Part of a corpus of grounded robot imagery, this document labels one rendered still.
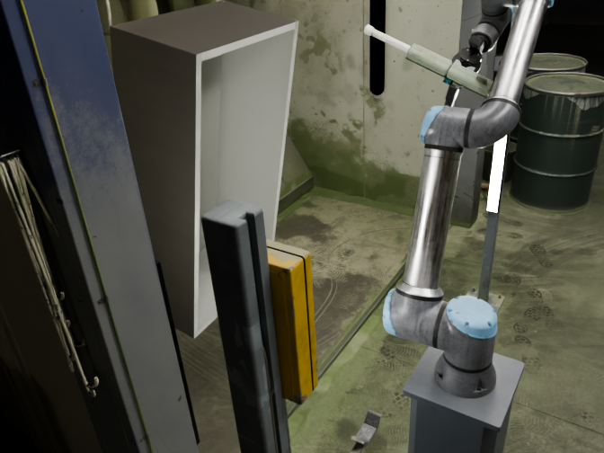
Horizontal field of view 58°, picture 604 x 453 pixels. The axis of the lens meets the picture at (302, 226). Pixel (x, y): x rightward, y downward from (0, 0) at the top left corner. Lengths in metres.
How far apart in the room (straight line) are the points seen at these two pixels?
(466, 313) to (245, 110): 1.29
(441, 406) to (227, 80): 1.55
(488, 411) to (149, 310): 1.05
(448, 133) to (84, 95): 1.02
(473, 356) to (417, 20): 2.44
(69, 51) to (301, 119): 3.31
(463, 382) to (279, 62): 1.37
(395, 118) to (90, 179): 2.98
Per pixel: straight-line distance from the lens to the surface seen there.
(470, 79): 1.94
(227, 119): 2.50
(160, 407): 1.51
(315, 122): 4.22
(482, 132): 1.66
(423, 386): 1.85
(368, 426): 1.12
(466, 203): 3.93
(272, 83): 2.31
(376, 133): 3.99
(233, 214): 0.69
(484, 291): 3.22
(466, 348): 1.73
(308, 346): 0.85
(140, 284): 1.29
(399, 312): 1.75
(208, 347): 2.96
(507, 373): 1.94
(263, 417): 0.87
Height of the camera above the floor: 1.95
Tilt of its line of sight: 29 degrees down
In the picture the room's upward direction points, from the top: 4 degrees counter-clockwise
